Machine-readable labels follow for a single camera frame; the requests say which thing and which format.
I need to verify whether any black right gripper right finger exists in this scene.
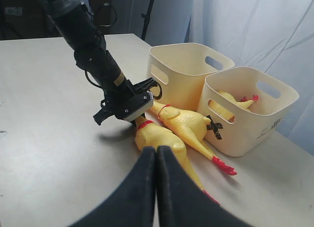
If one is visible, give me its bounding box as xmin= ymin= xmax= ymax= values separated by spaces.
xmin=157 ymin=146 xmax=249 ymax=227

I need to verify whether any black stand in background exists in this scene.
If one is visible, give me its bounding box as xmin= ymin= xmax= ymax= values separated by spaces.
xmin=141 ymin=0 xmax=155 ymax=41

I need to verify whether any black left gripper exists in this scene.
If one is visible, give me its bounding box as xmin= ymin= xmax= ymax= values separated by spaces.
xmin=93 ymin=82 xmax=136 ymax=126

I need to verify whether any whole rubber chicken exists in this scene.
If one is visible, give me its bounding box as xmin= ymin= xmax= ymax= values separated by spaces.
xmin=134 ymin=116 xmax=218 ymax=203
xmin=150 ymin=101 xmax=237 ymax=176

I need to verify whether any cream bin marked O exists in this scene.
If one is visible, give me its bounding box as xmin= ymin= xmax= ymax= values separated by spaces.
xmin=147 ymin=43 xmax=235 ymax=111

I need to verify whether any cream bin marked X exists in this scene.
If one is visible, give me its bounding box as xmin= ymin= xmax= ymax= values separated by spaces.
xmin=197 ymin=67 xmax=299 ymax=157

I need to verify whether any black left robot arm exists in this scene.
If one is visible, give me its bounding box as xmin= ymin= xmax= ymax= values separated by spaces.
xmin=46 ymin=0 xmax=139 ymax=125

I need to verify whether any headless rubber chicken body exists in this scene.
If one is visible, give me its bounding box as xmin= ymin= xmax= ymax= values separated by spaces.
xmin=208 ymin=90 xmax=259 ymax=122

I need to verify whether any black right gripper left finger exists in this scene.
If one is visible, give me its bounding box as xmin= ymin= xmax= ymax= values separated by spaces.
xmin=71 ymin=147 xmax=156 ymax=227

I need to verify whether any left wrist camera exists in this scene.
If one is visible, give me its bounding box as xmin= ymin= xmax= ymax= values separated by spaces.
xmin=114 ymin=77 xmax=158 ymax=122

